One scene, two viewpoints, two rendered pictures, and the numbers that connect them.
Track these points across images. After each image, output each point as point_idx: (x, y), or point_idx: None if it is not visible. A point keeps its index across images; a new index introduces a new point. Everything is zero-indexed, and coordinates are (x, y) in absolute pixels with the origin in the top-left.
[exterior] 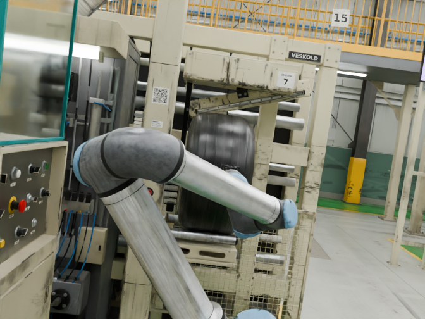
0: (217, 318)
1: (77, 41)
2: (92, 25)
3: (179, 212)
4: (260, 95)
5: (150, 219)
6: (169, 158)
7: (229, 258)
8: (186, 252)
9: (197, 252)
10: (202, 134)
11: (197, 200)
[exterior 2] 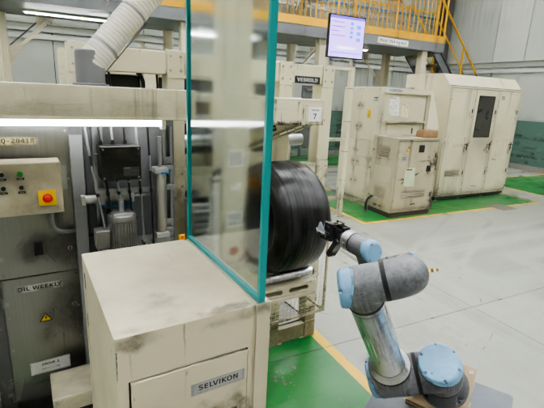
0: (407, 359)
1: (156, 118)
2: (171, 99)
3: (272, 263)
4: (286, 126)
5: (389, 316)
6: (428, 278)
7: (312, 286)
8: (275, 292)
9: (288, 291)
10: (290, 193)
11: (295, 252)
